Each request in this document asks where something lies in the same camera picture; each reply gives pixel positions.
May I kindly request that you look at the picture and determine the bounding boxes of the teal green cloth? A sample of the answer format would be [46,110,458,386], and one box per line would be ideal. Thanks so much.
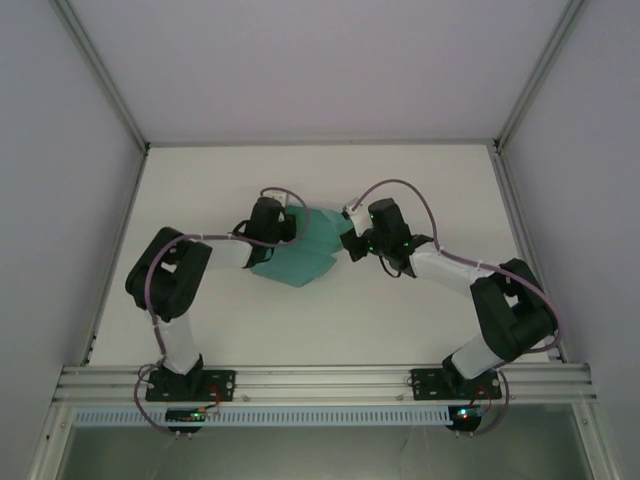
[249,203,347,290]

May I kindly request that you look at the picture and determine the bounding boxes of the small circuit board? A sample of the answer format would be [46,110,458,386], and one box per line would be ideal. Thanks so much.
[164,407,222,427]
[447,404,489,429]

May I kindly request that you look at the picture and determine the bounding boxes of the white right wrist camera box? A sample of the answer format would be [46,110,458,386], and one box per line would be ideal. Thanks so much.
[341,198,370,229]

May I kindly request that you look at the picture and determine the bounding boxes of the aluminium table side rail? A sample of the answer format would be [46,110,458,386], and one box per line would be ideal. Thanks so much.
[489,147,569,364]
[77,147,151,369]

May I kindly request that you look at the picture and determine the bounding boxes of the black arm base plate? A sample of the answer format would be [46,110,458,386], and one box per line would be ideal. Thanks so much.
[409,368,503,402]
[144,368,237,403]

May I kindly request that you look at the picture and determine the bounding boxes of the aluminium mounting rail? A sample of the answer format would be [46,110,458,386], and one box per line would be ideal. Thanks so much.
[52,363,599,404]

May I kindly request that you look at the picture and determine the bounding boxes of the slotted grey cable duct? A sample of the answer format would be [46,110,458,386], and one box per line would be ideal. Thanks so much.
[74,405,451,427]

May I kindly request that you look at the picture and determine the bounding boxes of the aluminium corner frame post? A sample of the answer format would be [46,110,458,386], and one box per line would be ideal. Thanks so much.
[49,0,152,154]
[492,0,589,151]

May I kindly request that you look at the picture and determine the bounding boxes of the aluminium lower frame post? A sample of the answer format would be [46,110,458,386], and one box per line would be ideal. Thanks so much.
[27,402,76,480]
[573,400,626,480]

